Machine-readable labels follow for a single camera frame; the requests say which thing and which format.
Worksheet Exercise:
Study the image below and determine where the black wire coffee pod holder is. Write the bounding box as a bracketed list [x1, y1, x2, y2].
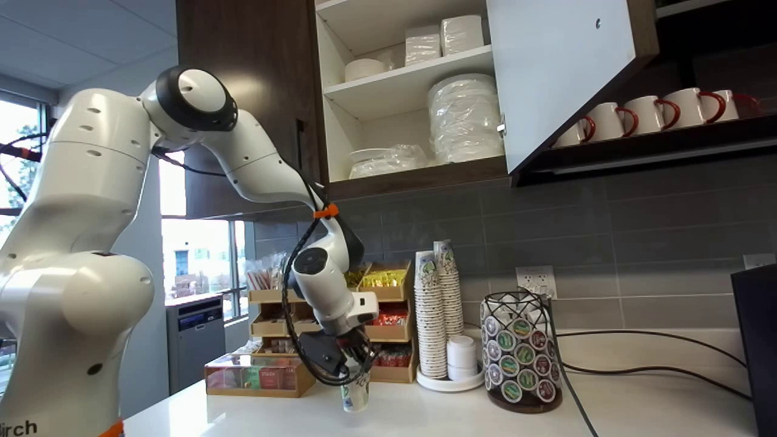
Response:
[482, 291, 563, 414]

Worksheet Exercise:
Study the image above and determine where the black cable upper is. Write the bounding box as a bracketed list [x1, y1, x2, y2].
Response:
[553, 325, 751, 373]

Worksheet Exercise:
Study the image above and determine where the white round cup tray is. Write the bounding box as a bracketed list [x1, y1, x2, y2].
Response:
[416, 373, 483, 393]

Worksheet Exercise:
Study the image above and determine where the white wall outlet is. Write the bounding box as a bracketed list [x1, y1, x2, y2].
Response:
[516, 268, 558, 300]

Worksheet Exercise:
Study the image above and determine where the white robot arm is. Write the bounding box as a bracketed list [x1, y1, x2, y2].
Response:
[0, 69, 377, 437]

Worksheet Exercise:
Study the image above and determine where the wrapped stack of plates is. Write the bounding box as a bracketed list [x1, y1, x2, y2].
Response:
[427, 73, 502, 164]

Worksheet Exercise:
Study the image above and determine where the white open cabinet door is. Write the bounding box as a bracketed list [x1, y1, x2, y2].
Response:
[485, 0, 659, 175]

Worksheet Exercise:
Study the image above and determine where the tall paper cup stack front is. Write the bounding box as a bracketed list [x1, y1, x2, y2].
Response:
[416, 251, 448, 380]

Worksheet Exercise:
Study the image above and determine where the dark wooden wall cabinet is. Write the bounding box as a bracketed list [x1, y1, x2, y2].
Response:
[178, 0, 777, 199]

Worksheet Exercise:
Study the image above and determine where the black monitor edge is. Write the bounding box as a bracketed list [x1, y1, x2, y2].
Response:
[731, 266, 777, 437]

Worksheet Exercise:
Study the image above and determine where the black cable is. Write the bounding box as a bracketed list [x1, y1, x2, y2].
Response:
[553, 325, 751, 373]
[548, 297, 756, 437]

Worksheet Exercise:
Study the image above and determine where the stack of white lids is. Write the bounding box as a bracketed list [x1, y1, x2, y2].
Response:
[448, 336, 478, 381]

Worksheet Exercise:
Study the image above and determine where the wooden box of tea packets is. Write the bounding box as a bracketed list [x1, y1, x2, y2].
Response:
[204, 352, 314, 398]

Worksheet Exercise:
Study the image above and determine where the white mug red handle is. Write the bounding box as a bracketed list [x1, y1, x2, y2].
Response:
[624, 96, 680, 137]
[703, 91, 738, 125]
[666, 87, 709, 130]
[557, 118, 596, 149]
[587, 102, 636, 143]

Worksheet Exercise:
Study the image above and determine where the tall paper cup stack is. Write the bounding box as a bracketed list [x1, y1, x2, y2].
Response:
[416, 251, 448, 380]
[433, 241, 465, 336]

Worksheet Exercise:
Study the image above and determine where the black cable lower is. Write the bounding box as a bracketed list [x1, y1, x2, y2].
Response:
[548, 297, 756, 437]

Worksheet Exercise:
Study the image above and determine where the wrapped stack of bowls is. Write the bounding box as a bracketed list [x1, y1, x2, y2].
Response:
[351, 143, 427, 180]

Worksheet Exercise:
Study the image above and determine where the tall paper cup stack rear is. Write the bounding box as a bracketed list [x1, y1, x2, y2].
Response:
[433, 241, 465, 336]

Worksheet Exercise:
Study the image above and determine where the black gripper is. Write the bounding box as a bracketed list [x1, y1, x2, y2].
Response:
[298, 291, 380, 388]

